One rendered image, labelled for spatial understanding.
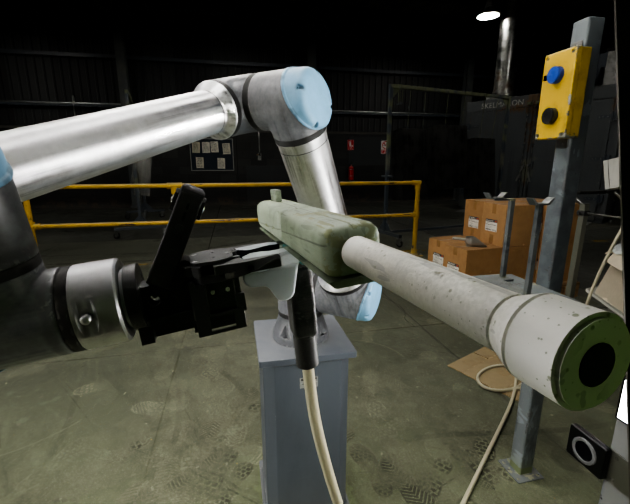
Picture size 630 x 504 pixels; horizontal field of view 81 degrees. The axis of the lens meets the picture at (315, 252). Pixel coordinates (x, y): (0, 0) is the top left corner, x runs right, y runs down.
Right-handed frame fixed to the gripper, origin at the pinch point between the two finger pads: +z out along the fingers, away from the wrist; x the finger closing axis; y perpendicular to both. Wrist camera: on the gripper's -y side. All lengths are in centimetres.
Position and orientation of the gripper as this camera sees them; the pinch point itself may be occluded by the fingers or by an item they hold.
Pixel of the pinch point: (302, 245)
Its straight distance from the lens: 45.8
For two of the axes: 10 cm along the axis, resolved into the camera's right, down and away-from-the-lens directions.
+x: 3.3, 1.7, -9.3
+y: 1.2, 9.7, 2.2
